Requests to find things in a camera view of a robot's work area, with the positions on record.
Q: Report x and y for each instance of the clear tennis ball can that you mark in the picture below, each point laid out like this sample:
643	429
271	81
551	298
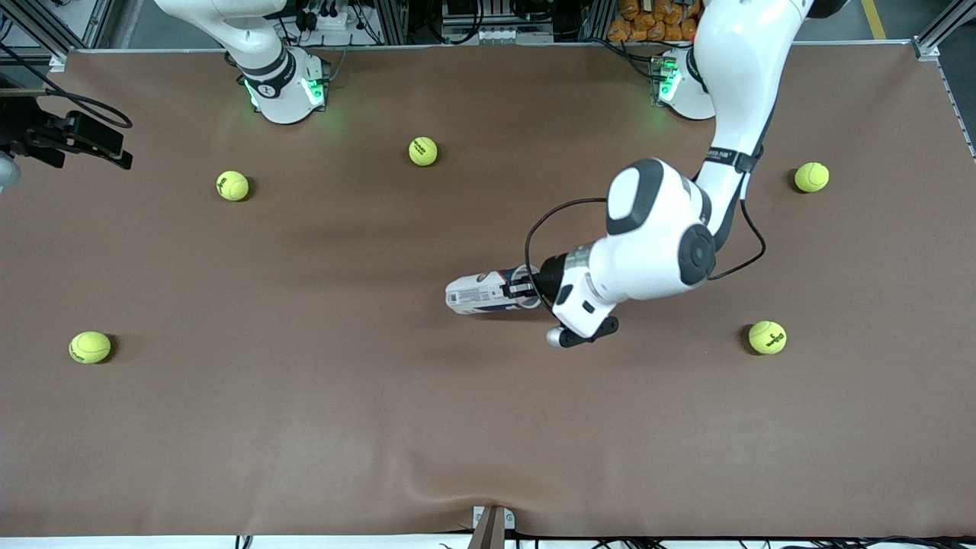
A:
476	293

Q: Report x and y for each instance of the brown table mat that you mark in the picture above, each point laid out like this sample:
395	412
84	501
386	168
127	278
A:
488	427

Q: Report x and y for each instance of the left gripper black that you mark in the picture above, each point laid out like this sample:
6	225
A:
551	274

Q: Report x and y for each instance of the small white corner bracket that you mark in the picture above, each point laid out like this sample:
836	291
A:
928	50
58	62

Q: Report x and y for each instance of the aluminium frame post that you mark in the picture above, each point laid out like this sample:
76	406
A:
393	19
595	19

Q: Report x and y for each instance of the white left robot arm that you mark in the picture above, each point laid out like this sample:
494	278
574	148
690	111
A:
732	91

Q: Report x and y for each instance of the white power strip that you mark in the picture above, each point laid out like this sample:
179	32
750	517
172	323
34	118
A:
335	19

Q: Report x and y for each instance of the grey control box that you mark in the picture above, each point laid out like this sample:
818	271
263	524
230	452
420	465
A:
496	34

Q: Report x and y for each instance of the aluminium frame profile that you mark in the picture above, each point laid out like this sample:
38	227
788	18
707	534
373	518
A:
91	19
942	27

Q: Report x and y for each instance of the metal table clamp bracket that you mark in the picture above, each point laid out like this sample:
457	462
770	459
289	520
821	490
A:
492	534

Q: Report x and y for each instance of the yellow tennis ball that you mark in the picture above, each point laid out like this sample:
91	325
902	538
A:
811	177
232	185
767	337
90	347
423	151

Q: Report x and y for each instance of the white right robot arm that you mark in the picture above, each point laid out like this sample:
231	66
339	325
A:
278	84

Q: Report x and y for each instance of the orange packets pile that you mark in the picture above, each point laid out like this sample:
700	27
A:
648	27

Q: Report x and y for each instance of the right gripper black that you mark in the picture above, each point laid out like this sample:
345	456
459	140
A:
32	131

